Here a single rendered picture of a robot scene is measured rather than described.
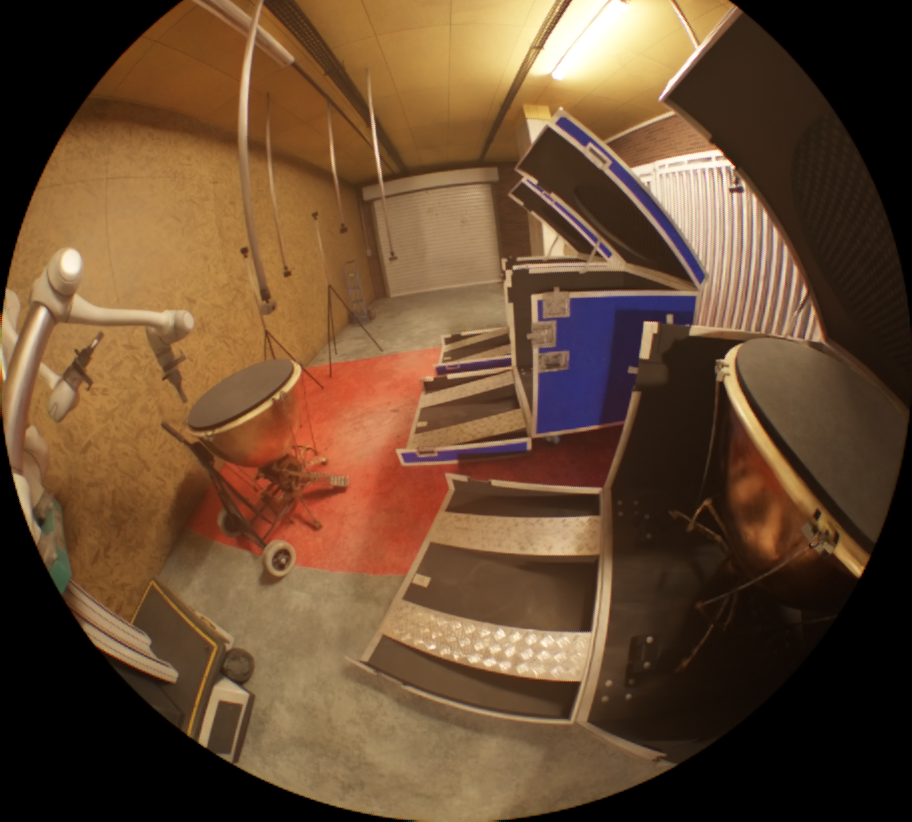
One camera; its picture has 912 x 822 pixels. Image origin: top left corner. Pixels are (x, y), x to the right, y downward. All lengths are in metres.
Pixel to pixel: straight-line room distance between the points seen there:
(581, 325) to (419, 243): 6.08
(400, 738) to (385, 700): 0.19
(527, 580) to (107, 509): 2.37
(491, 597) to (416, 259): 6.82
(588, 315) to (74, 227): 3.07
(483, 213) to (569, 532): 6.78
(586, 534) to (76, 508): 2.67
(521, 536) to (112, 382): 2.50
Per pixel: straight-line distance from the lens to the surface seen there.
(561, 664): 1.08
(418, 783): 1.39
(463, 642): 1.14
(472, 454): 1.61
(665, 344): 0.95
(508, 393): 2.07
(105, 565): 2.31
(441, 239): 7.03
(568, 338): 1.29
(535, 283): 2.07
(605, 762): 1.39
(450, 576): 1.28
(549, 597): 1.24
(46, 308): 0.94
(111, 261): 2.40
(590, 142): 1.33
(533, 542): 1.22
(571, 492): 1.37
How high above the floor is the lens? 1.22
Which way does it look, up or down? 26 degrees down
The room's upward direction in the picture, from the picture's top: 8 degrees counter-clockwise
